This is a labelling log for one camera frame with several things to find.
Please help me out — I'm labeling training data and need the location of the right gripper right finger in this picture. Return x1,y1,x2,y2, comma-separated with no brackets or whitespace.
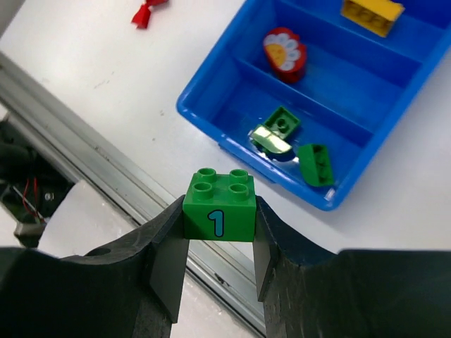
253,197,450,337

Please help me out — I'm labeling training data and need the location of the aluminium frame rail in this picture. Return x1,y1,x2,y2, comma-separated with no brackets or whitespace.
1,54,266,337

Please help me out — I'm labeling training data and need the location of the green sloped lego brick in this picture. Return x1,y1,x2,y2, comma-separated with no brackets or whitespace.
297,144,334,187

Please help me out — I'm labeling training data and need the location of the red flower lego brick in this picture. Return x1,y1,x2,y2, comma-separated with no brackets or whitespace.
263,27,307,84

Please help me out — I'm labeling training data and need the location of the blue divided plastic tray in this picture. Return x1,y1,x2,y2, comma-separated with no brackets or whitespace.
177,1,450,211

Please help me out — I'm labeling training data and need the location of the white foil cover panel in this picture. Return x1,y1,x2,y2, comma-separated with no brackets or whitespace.
38,180,257,337

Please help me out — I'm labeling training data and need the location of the small red lego piece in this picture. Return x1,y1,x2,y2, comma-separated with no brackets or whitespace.
131,4,151,29

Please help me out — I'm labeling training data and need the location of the green rounded lego brick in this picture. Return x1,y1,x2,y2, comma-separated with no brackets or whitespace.
250,125,292,155

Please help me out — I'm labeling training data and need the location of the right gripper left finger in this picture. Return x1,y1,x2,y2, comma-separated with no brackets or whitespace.
1,199,189,337

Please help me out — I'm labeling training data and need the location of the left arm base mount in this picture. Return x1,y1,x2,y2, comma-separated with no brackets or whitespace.
1,120,74,249

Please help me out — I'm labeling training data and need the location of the green number one lego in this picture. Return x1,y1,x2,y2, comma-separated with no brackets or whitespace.
183,168,257,242

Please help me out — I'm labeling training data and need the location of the yellow lego brick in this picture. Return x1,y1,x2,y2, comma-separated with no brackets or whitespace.
340,0,404,37

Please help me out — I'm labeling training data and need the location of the red sloped lego piece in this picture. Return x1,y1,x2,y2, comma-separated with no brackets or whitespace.
144,0,168,7

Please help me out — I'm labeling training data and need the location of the small green lego brick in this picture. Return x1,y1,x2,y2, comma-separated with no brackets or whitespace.
264,106,301,139

